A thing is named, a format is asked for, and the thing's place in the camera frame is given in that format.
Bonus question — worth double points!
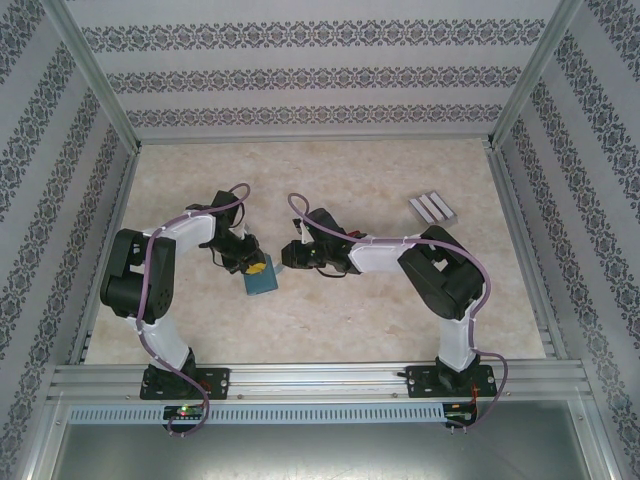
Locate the teal card holder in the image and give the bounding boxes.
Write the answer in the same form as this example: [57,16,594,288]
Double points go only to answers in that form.
[243,253,290,297]

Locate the silver card stack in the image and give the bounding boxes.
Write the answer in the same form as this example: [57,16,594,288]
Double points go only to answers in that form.
[408,191,460,226]

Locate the black mounting plate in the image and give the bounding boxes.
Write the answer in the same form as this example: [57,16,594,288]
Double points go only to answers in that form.
[405,364,496,400]
[141,367,232,401]

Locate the small circuit board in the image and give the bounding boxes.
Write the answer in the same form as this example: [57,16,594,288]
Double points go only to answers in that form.
[163,405,206,421]
[444,402,479,426]

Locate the grey metal panel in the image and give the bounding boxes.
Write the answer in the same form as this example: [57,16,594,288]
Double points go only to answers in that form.
[49,422,601,480]

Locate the purple cable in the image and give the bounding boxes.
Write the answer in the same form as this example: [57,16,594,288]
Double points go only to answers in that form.
[287,193,512,434]
[134,182,251,436]

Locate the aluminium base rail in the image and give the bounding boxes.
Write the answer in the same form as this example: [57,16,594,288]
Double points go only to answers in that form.
[47,363,594,401]

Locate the grey slotted cable duct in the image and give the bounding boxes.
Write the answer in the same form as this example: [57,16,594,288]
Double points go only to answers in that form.
[67,403,446,425]

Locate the aluminium frame post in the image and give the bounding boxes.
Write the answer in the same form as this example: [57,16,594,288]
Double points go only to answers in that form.
[44,0,142,150]
[486,0,585,150]

